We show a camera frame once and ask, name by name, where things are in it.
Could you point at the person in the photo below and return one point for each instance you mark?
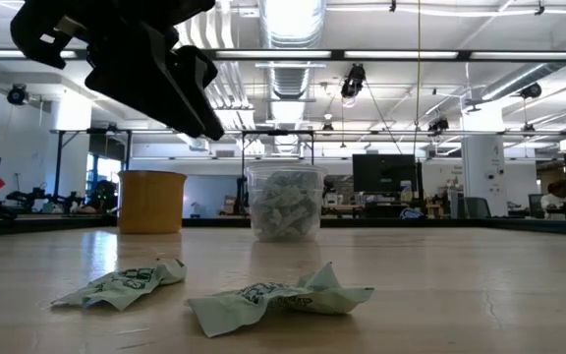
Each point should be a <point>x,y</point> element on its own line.
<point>555,199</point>

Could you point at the black rig frame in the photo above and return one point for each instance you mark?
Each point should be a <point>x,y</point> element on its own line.
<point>128,147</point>

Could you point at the blue bag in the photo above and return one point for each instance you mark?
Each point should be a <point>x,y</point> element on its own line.
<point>412,214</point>

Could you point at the black hanging camera mount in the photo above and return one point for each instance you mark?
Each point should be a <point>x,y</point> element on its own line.
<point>354,78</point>

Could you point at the grey office chair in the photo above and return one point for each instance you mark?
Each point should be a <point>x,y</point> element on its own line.
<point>477,207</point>

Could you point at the clear plastic cup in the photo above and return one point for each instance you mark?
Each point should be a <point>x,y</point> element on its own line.
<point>285,167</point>

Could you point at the silver ventilation duct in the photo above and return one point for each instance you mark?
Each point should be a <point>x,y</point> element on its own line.
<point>290,29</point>

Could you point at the amber plastic cup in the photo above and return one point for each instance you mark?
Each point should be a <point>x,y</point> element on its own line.
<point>150,206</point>

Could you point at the black round camera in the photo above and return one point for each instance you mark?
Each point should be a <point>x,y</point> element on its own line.
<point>531,91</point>
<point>17,94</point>
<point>438,125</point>

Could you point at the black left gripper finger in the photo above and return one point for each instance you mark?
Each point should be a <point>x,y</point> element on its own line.
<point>199,69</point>
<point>140,74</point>

